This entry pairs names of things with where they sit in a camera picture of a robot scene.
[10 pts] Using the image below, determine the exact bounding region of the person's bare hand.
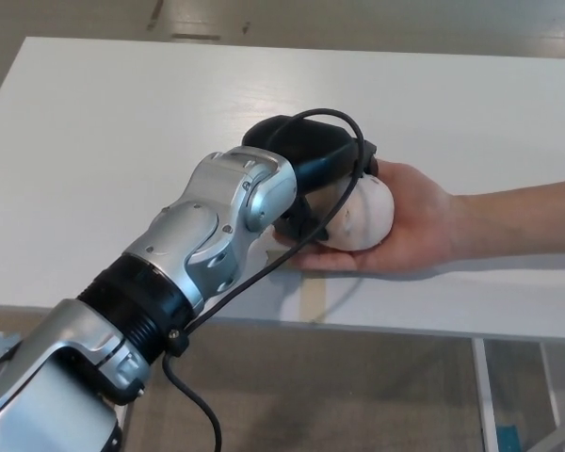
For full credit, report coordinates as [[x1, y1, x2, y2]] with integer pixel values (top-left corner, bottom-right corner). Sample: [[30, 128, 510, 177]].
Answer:
[[291, 159, 459, 275]]

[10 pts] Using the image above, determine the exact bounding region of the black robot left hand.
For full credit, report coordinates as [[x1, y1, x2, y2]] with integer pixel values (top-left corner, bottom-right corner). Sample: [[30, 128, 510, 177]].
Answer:
[[241, 114, 380, 247]]

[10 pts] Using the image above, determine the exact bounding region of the pink dumpling plush toy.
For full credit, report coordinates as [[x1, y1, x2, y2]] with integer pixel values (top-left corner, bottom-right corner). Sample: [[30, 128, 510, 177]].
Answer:
[[322, 172, 396, 250]]

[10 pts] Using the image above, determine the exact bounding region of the person's bare forearm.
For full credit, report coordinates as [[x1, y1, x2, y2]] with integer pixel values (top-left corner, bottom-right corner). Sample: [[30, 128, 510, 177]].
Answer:
[[451, 174, 565, 266]]

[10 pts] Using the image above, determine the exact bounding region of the vertical beige tape strip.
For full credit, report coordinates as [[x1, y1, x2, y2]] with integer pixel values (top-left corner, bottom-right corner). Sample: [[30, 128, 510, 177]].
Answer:
[[299, 275, 328, 324]]

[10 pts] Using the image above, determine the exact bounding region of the white thick table leg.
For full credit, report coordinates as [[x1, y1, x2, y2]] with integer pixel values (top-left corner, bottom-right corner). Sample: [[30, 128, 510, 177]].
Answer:
[[470, 337, 501, 452]]

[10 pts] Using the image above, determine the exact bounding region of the white thin table leg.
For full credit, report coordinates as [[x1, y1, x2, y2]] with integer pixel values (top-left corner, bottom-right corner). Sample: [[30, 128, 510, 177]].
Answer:
[[539, 342, 563, 426]]

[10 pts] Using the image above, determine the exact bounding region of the blue tape piece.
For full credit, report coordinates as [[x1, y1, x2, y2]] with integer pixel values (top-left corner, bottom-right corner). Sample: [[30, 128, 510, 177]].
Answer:
[[496, 423, 520, 452]]

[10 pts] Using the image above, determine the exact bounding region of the white slanted table leg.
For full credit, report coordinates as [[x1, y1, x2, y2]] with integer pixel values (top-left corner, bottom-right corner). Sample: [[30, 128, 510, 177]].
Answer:
[[120, 402, 135, 452]]

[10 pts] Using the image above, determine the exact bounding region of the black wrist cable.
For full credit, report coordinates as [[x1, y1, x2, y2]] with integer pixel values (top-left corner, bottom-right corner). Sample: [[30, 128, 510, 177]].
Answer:
[[161, 108, 366, 452]]

